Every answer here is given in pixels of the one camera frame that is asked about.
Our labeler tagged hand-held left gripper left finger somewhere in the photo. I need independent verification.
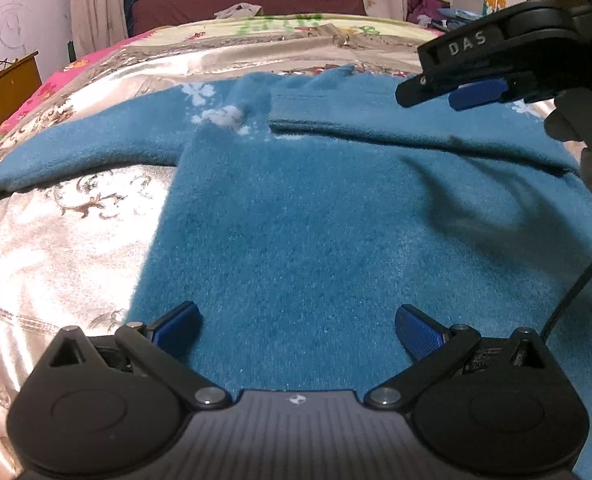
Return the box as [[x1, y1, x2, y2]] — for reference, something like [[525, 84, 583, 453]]
[[48, 301, 233, 409]]

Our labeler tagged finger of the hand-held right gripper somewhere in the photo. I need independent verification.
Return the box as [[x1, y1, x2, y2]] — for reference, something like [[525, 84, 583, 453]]
[[396, 0, 577, 109], [448, 69, 562, 112]]

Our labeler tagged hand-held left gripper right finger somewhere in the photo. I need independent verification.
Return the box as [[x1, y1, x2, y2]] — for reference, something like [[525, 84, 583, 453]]
[[364, 303, 545, 410]]

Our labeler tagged blue fuzzy sweater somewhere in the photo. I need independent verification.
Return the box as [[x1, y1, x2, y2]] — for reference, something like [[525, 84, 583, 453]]
[[0, 64, 592, 478]]

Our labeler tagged purple clothes pile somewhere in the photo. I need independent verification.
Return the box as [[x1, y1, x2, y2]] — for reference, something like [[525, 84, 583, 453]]
[[407, 0, 452, 23]]

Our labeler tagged person's right hand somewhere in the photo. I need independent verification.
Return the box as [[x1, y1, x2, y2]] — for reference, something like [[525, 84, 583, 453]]
[[545, 85, 592, 241]]

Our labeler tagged silver floral satin blanket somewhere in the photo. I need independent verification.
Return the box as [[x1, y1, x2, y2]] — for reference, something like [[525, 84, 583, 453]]
[[0, 25, 592, 480]]

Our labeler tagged green floral quilt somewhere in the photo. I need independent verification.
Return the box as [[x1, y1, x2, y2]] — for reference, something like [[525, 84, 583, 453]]
[[146, 11, 444, 53]]

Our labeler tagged maroon headboard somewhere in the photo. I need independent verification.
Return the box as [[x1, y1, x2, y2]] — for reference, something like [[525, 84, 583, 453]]
[[130, 0, 367, 37]]

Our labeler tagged white crumpled cloth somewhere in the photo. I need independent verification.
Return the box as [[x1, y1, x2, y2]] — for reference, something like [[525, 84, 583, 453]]
[[215, 3, 263, 20]]

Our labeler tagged pink floral bedsheet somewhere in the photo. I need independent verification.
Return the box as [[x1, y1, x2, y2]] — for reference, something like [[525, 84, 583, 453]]
[[0, 35, 129, 163]]

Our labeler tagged wooden cabinet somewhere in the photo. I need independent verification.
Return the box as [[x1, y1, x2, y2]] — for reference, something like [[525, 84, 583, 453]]
[[0, 51, 44, 147]]

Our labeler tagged black cable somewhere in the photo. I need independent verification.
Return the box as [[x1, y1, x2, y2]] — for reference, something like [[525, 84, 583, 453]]
[[541, 240, 592, 342]]

